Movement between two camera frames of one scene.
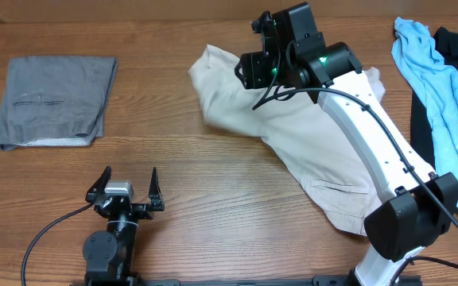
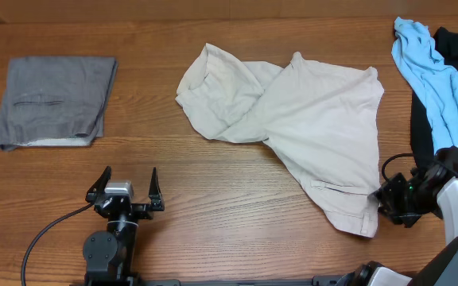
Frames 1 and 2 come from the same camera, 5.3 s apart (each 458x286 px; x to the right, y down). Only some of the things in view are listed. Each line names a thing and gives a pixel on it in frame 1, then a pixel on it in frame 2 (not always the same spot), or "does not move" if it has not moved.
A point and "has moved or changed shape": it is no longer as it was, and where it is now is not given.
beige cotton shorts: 335,168 has moved or changed shape
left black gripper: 143,211 does not move
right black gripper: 254,75 → 386,198
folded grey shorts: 54,100 does not move
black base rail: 317,281 does not move
